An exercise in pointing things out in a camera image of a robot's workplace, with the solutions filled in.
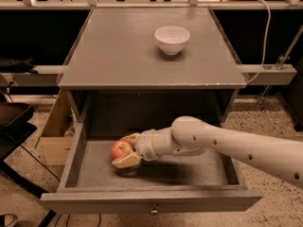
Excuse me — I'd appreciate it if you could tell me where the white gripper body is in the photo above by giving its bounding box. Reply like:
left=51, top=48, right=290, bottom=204
left=134, top=130, right=159, bottom=161

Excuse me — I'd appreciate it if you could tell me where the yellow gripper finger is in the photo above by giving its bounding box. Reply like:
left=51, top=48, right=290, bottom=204
left=122, top=132, right=140, bottom=146
left=112, top=151, right=141, bottom=168

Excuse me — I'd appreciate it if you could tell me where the red apple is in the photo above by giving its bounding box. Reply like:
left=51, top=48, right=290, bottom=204
left=111, top=140, right=133, bottom=160

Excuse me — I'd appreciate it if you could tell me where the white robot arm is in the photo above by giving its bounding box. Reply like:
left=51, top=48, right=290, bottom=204
left=112, top=116, right=303, bottom=188

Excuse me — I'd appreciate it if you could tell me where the metal drawer knob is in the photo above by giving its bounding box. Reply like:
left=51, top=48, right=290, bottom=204
left=150, top=204, right=159, bottom=216

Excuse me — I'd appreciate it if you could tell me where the open grey top drawer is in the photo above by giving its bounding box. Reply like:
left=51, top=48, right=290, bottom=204
left=40, top=90, right=263, bottom=215

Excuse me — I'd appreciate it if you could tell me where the grey wooden cabinet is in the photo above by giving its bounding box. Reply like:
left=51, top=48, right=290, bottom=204
left=60, top=7, right=246, bottom=91

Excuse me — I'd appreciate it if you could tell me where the cardboard box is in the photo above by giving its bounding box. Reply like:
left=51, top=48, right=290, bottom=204
left=39, top=91, right=73, bottom=166

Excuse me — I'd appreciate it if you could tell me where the white ceramic bowl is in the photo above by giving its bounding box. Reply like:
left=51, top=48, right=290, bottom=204
left=154, top=26, right=190, bottom=55

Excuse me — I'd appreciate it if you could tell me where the black chair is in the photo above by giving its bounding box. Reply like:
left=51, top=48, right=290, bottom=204
left=0, top=92, right=58, bottom=227

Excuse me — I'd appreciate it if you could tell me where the black bag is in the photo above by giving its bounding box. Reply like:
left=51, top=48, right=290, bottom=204
left=0, top=58, right=38, bottom=74

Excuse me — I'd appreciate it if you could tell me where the white cable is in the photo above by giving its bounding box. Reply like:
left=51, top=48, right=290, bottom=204
left=245, top=0, right=273, bottom=84

